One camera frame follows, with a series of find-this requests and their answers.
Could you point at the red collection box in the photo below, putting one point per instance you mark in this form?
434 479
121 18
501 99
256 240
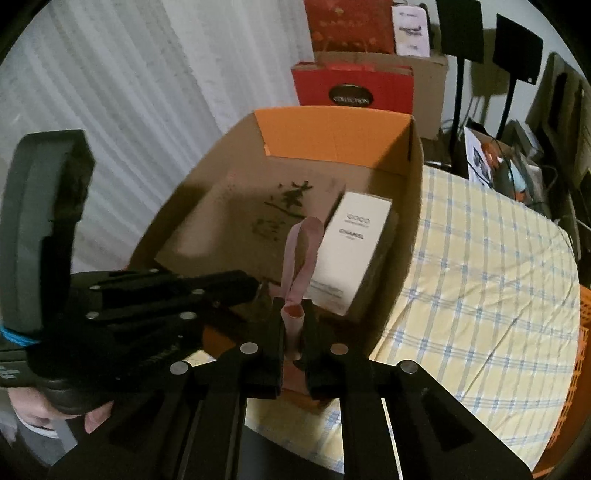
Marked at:
314 87

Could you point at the open carton of clutter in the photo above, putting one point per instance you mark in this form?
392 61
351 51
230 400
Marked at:
480 157

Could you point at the white perfume box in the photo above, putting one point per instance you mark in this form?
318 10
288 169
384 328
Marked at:
351 249

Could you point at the orange cardboard box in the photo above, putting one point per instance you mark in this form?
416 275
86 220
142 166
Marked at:
332 134

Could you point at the brown box lid with calligraphy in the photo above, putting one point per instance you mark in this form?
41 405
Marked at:
231 217

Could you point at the red patterned gift bag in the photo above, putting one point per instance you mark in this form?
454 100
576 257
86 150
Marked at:
351 25

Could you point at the person's left forearm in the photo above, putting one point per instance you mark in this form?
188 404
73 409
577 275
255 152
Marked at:
51 445

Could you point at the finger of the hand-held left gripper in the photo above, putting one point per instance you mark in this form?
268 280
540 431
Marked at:
221 286

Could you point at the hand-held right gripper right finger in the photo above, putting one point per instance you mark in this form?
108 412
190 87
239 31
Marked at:
316 355

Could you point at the person's left hand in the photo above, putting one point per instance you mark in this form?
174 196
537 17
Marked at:
32 413

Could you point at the yellow plaid tablecloth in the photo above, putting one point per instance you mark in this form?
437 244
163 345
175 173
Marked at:
485 286

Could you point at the white small box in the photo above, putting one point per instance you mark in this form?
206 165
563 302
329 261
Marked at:
411 32

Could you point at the orange plastic crate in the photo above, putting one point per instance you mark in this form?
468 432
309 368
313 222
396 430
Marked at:
579 369

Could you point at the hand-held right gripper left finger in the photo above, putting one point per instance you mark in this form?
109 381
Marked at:
272 355

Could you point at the brown cardboard box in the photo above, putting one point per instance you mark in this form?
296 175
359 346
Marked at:
429 87

